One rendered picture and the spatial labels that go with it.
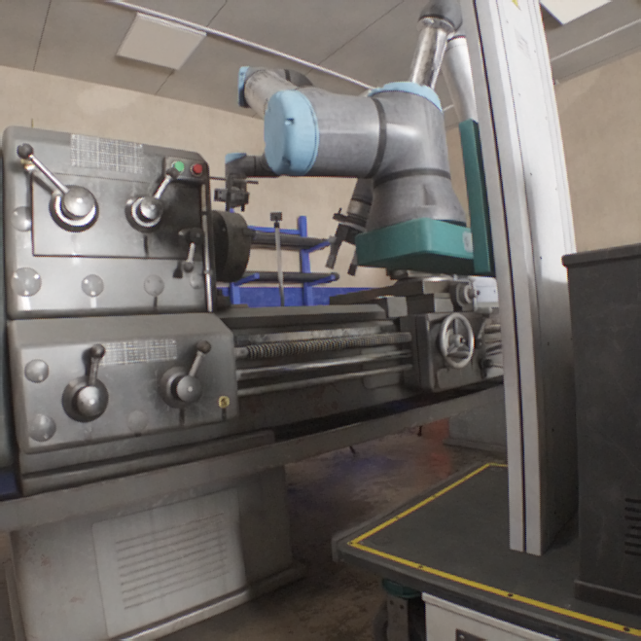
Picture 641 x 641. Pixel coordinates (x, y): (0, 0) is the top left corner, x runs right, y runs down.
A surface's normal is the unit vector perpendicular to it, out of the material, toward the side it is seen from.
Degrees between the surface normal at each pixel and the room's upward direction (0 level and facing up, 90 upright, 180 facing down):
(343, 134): 112
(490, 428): 90
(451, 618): 90
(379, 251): 90
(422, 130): 92
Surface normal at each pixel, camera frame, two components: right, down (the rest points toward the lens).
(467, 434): -0.80, 0.05
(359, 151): 0.26, 0.65
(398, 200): -0.51, -0.32
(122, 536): 0.60, -0.06
